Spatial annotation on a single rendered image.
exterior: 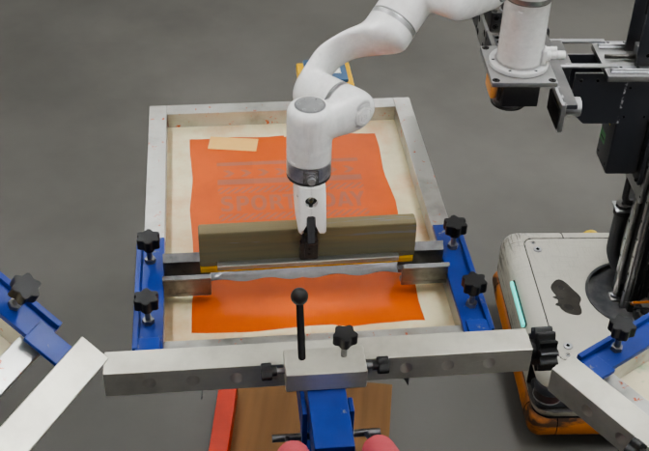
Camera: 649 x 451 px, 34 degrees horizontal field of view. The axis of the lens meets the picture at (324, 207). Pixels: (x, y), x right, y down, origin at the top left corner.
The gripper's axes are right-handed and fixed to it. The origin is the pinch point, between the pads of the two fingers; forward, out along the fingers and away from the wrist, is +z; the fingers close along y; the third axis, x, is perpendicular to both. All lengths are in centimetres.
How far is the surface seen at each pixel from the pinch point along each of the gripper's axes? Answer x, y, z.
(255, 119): 6, 56, 10
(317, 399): 1.9, -35.0, 2.1
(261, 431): 7, 48, 105
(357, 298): -8.9, -3.5, 10.9
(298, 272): 1.1, 4.0, 10.5
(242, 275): 11.5, 4.0, 10.4
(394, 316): -14.8, -8.6, 10.9
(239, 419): 12, 53, 105
